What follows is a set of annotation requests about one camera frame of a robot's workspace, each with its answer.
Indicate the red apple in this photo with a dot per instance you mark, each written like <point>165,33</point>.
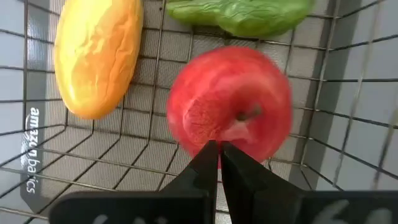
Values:
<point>224,93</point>

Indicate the green wrinkled vegetable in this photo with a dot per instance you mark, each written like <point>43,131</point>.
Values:
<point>248,15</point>

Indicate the yellow orange mango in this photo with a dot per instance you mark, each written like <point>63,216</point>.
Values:
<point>96,59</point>

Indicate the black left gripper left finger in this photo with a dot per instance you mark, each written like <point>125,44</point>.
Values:
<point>202,174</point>

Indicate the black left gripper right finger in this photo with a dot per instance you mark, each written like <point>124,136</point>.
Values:
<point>248,186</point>

